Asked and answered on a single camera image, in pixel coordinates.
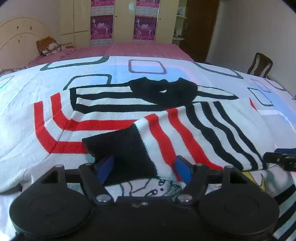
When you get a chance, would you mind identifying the striped knit child sweater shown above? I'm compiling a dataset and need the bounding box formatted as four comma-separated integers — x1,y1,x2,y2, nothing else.
1,78,295,240

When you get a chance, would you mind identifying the white patterned bed sheet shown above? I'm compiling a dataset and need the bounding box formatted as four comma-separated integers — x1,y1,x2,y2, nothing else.
0,55,296,241

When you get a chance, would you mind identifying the dark wooden chair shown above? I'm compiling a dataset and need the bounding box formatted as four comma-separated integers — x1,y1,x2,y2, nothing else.
247,52,273,78

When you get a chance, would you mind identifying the pink bed mattress cover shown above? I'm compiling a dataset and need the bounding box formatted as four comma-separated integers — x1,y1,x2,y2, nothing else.
26,43,193,68

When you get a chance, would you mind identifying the small patterned pillow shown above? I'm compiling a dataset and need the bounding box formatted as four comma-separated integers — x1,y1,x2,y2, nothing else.
0,66,27,76

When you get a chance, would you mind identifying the orange striped pillow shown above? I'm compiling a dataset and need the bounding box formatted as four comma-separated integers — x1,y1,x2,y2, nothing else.
36,36,65,56

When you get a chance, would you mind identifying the lower left purple poster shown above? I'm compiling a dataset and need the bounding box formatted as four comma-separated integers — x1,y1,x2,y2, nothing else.
90,15,113,40

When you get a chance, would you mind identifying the purple poster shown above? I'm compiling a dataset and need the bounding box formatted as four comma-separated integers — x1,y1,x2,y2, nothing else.
91,0,114,7
133,15,158,41
90,15,113,40
137,0,160,8

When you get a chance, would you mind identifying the cream wardrobe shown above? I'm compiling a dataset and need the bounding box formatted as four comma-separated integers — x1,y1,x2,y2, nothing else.
59,1,179,48

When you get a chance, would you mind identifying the lower right purple poster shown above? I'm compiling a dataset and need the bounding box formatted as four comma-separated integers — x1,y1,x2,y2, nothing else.
133,15,158,41

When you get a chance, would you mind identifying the cream curved headboard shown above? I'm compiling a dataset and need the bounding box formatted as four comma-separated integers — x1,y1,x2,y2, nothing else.
0,16,51,69

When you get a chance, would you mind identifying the dark wooden door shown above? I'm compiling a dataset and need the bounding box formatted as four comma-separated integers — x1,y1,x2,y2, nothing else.
179,0,220,62

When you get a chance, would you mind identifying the cream open shelf unit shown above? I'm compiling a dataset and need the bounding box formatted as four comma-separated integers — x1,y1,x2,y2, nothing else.
172,0,187,46

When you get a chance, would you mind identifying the upper left purple poster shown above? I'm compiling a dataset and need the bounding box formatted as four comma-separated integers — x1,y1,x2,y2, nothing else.
91,0,114,7

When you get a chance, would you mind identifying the upper right purple poster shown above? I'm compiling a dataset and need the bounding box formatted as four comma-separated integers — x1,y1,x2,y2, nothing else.
137,0,160,8

